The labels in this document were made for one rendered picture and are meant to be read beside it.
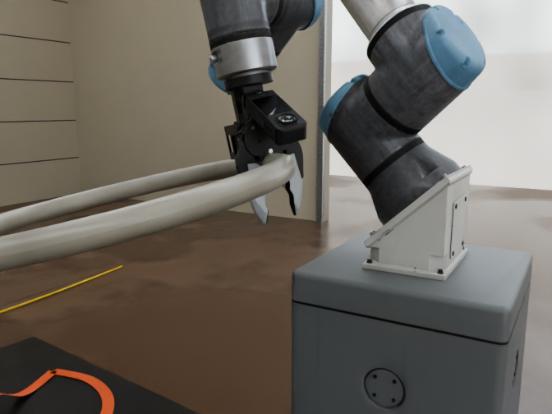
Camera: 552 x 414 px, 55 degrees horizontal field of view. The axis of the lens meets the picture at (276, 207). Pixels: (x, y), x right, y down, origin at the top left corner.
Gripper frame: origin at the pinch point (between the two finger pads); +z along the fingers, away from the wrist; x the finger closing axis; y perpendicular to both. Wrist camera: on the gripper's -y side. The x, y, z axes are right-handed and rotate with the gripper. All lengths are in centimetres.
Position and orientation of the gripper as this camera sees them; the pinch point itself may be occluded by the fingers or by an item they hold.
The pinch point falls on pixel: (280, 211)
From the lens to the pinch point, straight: 78.1
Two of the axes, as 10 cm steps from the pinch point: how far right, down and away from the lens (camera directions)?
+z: 2.0, 9.7, 1.6
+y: -4.0, -0.7, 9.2
